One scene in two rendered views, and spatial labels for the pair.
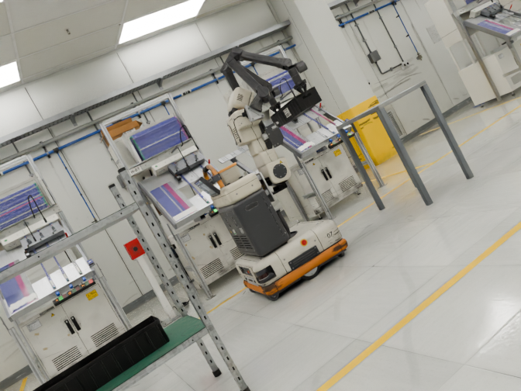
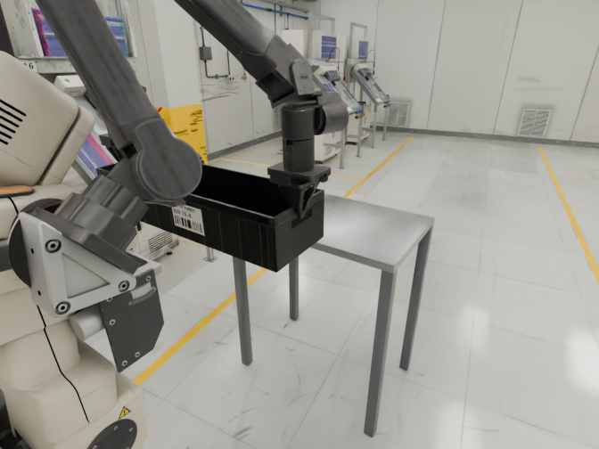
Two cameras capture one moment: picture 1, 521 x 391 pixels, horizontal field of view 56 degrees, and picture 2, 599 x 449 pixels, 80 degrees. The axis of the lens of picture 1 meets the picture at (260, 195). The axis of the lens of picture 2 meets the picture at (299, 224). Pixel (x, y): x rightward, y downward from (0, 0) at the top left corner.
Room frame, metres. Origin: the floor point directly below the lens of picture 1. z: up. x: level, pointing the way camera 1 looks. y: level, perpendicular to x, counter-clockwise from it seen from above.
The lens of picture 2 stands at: (2.87, -0.19, 1.38)
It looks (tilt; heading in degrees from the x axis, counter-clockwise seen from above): 25 degrees down; 320
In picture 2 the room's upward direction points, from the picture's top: straight up
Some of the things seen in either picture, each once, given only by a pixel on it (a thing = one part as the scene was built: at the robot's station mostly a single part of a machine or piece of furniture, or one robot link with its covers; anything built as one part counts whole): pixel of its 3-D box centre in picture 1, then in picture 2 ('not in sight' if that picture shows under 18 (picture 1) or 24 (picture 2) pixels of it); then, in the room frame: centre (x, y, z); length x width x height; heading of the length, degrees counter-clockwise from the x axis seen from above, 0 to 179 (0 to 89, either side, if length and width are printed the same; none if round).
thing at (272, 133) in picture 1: (267, 135); (86, 285); (3.56, -0.25, 0.99); 0.28 x 0.16 x 0.22; 16
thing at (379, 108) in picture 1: (400, 150); (327, 297); (3.82, -1.14, 0.40); 0.70 x 0.45 x 0.80; 16
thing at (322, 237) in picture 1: (288, 255); not in sight; (3.47, 0.03, 0.16); 0.67 x 0.64 x 0.25; 106
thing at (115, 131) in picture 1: (130, 125); not in sight; (5.10, 0.83, 1.82); 0.68 x 0.30 x 0.20; 113
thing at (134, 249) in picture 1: (151, 279); not in sight; (4.25, 1.19, 0.39); 0.24 x 0.24 x 0.78; 23
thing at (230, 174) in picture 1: (227, 175); not in sight; (3.44, 0.14, 0.87); 0.23 x 0.15 x 0.11; 16
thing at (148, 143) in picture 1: (159, 138); not in sight; (4.87, 0.61, 1.52); 0.51 x 0.13 x 0.27; 113
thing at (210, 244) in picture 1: (209, 248); not in sight; (4.96, 0.72, 0.31); 0.70 x 0.65 x 0.62; 113
